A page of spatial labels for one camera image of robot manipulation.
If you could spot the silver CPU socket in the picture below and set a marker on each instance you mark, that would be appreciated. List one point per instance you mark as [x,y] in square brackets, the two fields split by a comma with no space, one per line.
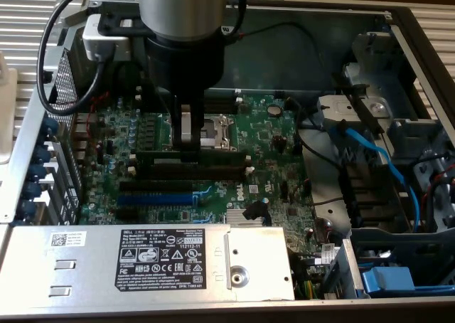
[220,131]

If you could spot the blue plastic latch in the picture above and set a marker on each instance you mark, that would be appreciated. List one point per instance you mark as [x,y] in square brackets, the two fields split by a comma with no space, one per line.
[387,280]

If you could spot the blue plastic slot clip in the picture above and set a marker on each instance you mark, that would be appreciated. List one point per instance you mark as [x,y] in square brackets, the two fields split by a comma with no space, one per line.
[43,155]
[37,172]
[49,127]
[27,209]
[32,190]

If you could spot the silver chipset heatsink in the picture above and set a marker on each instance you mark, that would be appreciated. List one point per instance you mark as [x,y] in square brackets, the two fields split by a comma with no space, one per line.
[234,218]

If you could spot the black power supply label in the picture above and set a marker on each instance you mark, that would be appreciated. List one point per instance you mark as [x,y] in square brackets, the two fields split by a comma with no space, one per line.
[160,259]

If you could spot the white QR code sticker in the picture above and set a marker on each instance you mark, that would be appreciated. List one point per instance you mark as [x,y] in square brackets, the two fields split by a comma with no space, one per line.
[67,239]

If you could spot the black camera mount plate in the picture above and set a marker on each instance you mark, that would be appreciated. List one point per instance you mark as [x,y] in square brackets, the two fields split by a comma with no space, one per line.
[110,24]

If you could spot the long black expansion slot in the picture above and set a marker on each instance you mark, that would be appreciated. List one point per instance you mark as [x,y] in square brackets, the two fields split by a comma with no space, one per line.
[156,186]

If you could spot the white case sticker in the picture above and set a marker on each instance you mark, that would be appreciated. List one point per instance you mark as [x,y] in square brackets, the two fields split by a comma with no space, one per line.
[225,28]

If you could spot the round coin battery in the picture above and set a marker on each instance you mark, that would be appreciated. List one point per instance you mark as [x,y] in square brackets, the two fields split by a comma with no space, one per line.
[274,110]

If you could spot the silver disk bracket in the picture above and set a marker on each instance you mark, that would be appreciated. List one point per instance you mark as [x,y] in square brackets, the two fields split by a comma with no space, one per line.
[341,109]

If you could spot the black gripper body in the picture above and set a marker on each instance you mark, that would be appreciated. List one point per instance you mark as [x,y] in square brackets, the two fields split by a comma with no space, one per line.
[185,63]

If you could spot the green Dell motherboard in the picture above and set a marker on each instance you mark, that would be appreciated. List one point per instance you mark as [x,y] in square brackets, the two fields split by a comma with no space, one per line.
[263,141]

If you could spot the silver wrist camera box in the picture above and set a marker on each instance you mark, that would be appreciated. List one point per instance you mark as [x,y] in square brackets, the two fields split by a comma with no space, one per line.
[103,42]

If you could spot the grey metal PC case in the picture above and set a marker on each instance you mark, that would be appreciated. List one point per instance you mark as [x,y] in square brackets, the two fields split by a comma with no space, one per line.
[302,59]

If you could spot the short black expansion slot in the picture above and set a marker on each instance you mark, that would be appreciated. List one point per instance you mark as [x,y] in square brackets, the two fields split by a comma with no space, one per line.
[127,214]

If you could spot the grey metal disk bay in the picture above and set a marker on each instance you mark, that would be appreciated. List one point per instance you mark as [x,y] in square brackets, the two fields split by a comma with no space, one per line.
[377,52]

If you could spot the silver power supply unit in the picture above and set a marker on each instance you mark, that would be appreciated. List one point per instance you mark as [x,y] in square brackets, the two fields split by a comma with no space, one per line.
[89,266]

